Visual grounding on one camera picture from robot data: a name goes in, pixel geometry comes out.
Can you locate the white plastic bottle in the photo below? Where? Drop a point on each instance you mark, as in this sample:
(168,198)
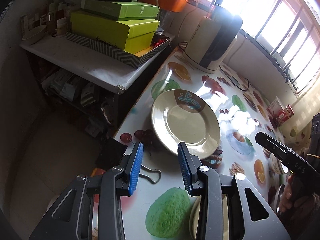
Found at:
(61,27)

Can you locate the white side shelf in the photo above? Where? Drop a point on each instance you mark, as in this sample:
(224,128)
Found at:
(87,67)

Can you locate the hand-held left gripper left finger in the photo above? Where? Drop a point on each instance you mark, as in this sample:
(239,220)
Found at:
(135,168)

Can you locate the plain cream plate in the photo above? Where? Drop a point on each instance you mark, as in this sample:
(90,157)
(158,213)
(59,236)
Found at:
(193,220)

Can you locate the black binder clip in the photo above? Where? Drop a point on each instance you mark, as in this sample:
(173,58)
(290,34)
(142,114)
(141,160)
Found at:
(111,151)

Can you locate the fruit print tablecloth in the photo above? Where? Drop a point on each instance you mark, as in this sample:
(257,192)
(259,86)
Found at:
(225,120)

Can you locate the large lime green box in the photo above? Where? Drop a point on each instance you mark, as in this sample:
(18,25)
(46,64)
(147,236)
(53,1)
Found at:
(112,33)

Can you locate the cream plate with brown pattern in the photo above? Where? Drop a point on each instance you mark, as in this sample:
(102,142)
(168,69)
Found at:
(186,120)

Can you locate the white grey-striped bowl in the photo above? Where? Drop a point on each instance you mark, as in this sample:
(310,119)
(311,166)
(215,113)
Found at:
(276,165)

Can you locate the person's right hand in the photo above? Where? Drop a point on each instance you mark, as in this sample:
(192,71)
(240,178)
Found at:
(287,197)

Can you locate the heart print curtain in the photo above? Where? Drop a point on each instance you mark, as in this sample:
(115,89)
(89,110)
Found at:
(300,120)

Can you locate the red lidded jar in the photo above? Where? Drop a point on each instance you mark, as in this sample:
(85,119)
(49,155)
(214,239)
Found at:
(285,115)

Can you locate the person's right forearm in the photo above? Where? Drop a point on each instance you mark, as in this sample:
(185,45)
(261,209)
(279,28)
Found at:
(303,220)

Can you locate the white electric kettle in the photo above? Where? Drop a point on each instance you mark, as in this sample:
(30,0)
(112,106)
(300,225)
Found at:
(205,42)

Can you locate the flat green box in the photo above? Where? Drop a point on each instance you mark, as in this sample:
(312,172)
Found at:
(117,8)

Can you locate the barred window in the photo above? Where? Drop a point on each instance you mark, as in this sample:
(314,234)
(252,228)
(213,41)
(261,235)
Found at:
(275,10)

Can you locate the white printed bag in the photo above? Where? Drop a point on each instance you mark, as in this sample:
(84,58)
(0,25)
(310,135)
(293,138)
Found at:
(67,85)

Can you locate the grey zigzag striped box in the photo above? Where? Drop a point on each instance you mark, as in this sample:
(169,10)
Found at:
(120,55)

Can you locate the grey plate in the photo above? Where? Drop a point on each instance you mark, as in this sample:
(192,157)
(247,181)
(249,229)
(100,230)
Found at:
(278,200)

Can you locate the small white bowl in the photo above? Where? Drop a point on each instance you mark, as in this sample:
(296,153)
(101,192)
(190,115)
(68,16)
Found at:
(33,33)

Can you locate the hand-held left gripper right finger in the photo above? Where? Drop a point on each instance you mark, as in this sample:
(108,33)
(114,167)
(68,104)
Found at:
(184,170)

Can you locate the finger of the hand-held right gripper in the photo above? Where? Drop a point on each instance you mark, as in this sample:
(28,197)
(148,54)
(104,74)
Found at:
(271,143)

